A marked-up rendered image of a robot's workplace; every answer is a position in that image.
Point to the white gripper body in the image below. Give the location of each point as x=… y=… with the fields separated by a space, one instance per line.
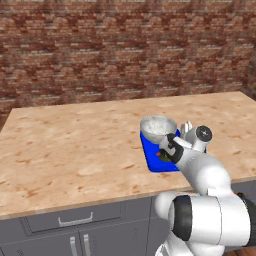
x=165 y=141

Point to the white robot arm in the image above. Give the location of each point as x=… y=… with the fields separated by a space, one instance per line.
x=206 y=173

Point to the small red vegetable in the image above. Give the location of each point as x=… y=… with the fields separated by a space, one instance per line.
x=158 y=153

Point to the dark green vegetable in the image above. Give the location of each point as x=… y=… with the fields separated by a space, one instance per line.
x=165 y=156

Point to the grey speckled bowl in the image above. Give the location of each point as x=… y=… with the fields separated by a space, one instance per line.
x=156 y=128

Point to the blue tray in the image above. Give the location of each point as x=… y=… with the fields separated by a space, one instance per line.
x=154 y=160

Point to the grey cabinet panel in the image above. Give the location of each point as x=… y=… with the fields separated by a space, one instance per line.
x=137 y=208

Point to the grey cupboard door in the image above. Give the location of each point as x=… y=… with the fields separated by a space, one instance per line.
x=36 y=246
x=116 y=238

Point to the grey drawer front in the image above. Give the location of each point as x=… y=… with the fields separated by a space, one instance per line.
x=40 y=218

